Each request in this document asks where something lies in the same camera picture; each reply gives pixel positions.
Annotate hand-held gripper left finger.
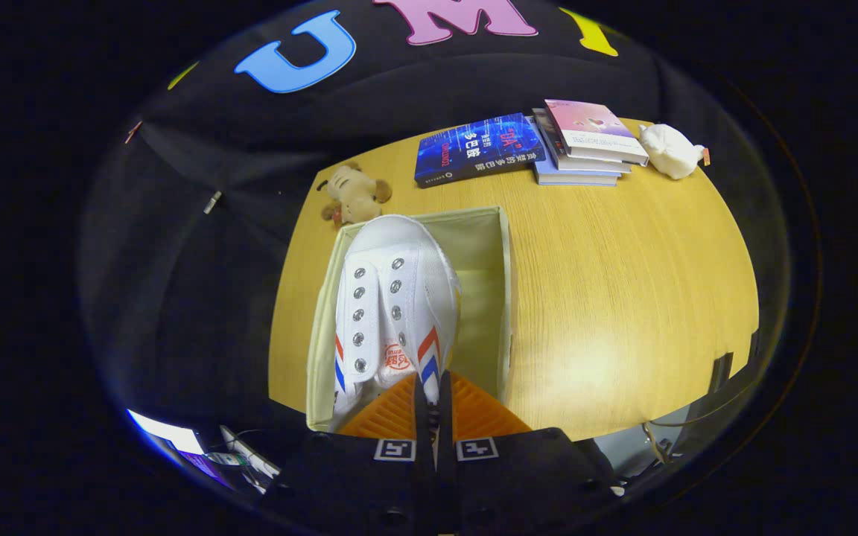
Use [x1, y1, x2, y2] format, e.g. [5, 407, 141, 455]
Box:
[261, 372, 436, 536]

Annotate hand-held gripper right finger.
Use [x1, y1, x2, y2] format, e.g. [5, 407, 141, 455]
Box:
[436, 371, 623, 536]

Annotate cream fabric storage box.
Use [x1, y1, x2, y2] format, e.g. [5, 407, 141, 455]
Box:
[305, 206, 517, 433]

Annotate white striped canvas shoe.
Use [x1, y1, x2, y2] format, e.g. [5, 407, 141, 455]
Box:
[331, 214, 463, 433]

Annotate white flat device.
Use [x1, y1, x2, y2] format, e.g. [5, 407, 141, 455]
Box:
[219, 426, 282, 479]

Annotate lit computer monitor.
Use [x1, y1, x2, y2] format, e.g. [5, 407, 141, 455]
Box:
[126, 408, 238, 488]

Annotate brown plush toy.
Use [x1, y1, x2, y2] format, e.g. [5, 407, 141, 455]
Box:
[316, 162, 393, 228]

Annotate pale blue book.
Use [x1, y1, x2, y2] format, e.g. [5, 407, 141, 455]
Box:
[533, 145, 621, 187]

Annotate blue cover book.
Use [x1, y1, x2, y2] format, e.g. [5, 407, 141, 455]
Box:
[414, 112, 547, 188]

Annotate pink cover book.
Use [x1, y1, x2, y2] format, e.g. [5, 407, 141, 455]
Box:
[544, 99, 650, 167]

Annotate white plush toy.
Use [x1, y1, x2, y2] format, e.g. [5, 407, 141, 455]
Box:
[638, 123, 711, 181]

